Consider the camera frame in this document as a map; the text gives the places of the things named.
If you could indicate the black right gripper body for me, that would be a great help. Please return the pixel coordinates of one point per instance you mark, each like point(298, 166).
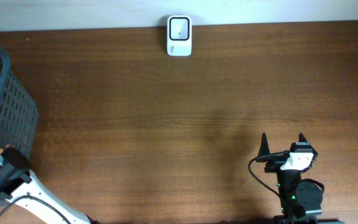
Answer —
point(272, 167)

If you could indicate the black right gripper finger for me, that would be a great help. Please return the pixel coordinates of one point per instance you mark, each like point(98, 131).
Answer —
point(264, 146)
point(302, 138)

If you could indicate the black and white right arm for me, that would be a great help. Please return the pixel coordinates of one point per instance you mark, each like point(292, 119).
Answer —
point(300, 198)

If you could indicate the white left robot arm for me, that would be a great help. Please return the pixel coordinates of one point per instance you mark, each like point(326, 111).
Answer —
point(20, 186)

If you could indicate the white barcode scanner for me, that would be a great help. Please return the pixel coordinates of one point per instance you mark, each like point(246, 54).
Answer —
point(179, 36)

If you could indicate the grey plastic mesh basket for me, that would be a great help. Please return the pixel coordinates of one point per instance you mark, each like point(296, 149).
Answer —
point(18, 121)

